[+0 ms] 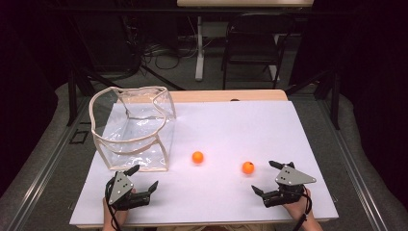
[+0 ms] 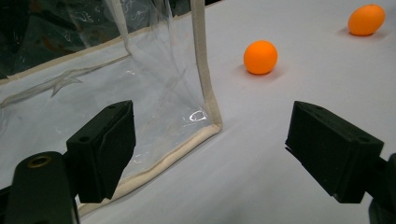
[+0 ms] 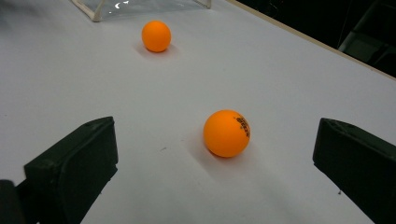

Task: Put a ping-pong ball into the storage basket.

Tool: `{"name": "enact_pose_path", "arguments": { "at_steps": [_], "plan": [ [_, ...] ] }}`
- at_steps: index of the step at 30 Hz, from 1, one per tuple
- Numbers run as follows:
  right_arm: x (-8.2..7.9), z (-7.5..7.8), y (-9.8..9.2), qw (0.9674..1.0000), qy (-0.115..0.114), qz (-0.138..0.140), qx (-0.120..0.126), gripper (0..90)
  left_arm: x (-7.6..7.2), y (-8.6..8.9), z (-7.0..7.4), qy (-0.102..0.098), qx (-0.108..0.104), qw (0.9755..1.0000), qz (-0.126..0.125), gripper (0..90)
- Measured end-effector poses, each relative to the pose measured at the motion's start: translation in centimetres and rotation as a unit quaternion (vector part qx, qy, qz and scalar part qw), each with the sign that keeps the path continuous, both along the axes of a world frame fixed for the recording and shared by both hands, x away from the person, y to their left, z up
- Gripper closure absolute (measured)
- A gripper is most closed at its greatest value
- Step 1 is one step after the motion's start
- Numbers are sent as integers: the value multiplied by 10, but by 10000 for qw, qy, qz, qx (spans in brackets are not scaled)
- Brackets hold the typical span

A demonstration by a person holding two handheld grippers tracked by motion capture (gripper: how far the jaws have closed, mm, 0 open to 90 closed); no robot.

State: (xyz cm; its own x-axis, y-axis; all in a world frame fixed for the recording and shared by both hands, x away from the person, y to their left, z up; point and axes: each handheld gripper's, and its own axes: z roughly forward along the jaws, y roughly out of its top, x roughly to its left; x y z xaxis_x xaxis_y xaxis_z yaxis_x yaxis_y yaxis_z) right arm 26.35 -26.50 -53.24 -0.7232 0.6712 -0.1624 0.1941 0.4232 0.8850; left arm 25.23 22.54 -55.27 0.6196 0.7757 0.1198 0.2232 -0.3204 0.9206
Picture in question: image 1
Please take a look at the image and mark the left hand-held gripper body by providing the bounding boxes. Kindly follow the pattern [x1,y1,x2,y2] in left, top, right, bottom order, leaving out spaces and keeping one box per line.
[105,171,152,212]

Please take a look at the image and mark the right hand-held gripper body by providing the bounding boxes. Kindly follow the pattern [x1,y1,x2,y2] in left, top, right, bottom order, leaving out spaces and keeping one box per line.
[262,162,318,209]

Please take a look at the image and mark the transparent bag with beige trim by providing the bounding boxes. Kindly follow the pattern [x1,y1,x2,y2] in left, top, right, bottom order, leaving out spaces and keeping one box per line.
[89,86,177,172]

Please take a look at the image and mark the orange ping pong ball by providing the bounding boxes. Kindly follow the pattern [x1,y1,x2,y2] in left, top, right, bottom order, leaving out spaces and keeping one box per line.
[191,150,205,165]
[242,161,256,175]

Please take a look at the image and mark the person's left hand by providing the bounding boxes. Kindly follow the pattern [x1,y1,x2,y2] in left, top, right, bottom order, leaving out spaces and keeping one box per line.
[102,195,130,226]

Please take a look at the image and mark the person's right hand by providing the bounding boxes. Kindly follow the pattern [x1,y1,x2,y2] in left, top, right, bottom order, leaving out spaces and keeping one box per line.
[282,188,314,222]

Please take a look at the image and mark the white board sheet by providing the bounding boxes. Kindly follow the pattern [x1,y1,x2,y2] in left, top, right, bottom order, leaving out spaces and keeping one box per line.
[69,100,340,226]

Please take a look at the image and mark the wooden table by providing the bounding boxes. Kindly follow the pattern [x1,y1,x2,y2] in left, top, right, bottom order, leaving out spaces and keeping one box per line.
[75,89,331,230]

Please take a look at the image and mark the black folding chair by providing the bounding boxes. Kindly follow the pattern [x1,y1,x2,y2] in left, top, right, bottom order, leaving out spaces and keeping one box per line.
[220,13,296,90]

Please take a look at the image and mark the dark curtain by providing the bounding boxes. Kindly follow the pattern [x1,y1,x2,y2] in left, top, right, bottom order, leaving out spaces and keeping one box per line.
[340,0,408,200]
[0,0,70,193]

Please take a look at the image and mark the white background table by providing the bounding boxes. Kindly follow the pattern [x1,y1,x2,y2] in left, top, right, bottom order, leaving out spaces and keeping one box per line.
[176,0,315,82]

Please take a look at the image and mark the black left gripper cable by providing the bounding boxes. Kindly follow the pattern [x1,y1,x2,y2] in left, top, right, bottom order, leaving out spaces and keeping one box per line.
[105,177,123,231]

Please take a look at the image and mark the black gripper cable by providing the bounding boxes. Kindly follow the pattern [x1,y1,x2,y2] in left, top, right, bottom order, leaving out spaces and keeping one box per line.
[105,177,123,231]
[292,191,314,231]

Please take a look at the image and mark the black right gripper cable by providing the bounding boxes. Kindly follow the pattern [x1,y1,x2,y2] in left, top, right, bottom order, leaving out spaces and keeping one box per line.
[292,191,314,231]

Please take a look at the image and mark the metal floor rail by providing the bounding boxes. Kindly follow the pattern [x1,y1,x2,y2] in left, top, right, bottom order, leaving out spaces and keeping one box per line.
[6,95,92,231]
[316,95,391,231]

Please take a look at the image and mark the bundle of floor cables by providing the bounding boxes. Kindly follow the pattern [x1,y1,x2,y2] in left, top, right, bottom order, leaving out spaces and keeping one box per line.
[140,41,200,71]

